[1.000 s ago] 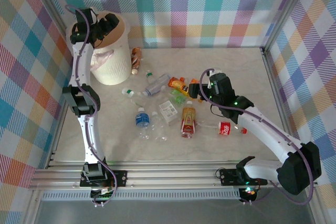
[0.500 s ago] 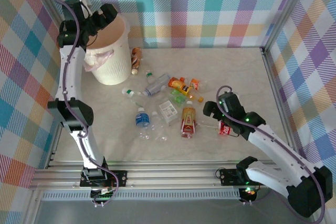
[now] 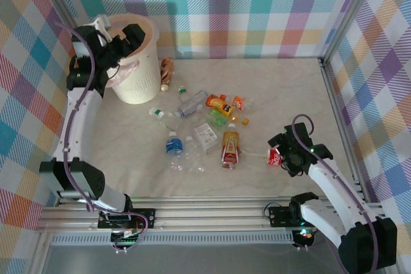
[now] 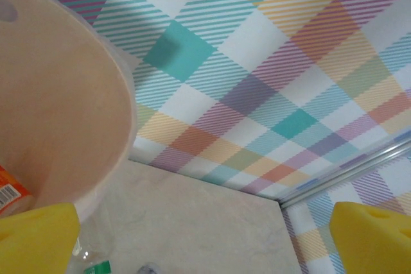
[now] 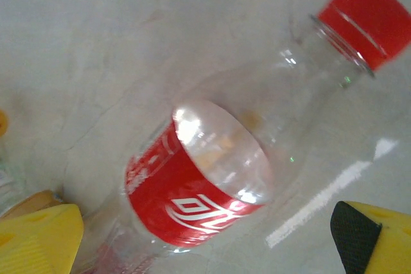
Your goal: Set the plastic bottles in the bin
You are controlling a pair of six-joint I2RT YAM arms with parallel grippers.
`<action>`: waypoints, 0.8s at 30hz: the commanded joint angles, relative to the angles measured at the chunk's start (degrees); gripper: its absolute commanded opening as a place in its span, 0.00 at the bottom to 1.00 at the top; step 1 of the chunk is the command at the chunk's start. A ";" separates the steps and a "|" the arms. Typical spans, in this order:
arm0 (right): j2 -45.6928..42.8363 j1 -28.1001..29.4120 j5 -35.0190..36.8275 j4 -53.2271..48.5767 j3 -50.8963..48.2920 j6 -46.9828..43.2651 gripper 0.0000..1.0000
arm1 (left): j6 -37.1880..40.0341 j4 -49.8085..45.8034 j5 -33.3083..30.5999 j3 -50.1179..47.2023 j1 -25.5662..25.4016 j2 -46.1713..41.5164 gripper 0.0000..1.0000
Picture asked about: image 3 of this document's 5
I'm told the red crushed can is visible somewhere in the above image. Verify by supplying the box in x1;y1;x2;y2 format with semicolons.
261;146;284;166

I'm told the crushed bottle orange label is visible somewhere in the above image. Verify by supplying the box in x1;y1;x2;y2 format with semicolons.
231;95;255;112

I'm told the clear bottle green label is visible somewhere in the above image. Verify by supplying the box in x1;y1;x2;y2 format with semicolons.
207;108;229;130

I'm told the square bottle white label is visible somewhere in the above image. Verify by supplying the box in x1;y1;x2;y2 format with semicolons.
193;122;220;153

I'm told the orange juice bottle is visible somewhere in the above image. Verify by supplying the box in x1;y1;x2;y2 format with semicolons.
205;93;250;126

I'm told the clear bottle white cap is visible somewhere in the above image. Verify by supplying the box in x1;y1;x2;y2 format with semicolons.
183;135;207;173

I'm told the pink translucent bin liner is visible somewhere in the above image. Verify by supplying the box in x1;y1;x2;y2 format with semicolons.
107;58;143;87

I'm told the white plastic waste bin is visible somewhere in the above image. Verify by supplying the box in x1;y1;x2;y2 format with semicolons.
104;13;161;105

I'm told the brown coffee drink bottle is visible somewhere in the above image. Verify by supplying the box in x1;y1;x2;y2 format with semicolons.
159;58;175;92

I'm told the red yellow tea bottle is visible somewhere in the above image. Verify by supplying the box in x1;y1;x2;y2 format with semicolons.
220;123;241;171

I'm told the clear bottle pale blue label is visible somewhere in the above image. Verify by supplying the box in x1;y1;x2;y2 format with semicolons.
174;90;209;119

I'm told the crushed clear plastic bottle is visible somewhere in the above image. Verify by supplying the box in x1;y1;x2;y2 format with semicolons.
159;115;184;133

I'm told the colourful plaid backdrop cloth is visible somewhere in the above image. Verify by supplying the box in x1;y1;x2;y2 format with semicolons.
0;0;411;274

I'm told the clear bottle dark blue label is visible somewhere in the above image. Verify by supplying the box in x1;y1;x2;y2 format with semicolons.
164;130;186;172

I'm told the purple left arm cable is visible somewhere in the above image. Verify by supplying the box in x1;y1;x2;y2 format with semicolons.
54;21;150;254

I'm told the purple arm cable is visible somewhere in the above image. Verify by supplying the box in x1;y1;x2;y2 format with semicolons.
54;21;150;254
291;113;378;274

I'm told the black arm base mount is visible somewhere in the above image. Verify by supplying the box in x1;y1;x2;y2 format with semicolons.
263;192;328;228
97;208;157;230

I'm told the aluminium table edge rail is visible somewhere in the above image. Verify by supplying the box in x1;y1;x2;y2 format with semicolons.
319;58;383;214

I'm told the small controller board with wires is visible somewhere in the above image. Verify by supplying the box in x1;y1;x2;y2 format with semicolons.
110;228;144;255
292;227;318;252

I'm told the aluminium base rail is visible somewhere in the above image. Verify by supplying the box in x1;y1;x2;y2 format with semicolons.
35;201;385;234

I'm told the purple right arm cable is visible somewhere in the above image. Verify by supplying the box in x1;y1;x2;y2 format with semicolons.
291;113;378;274

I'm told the grey slotted cable duct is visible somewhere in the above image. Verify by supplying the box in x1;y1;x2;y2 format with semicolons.
51;234;295;246

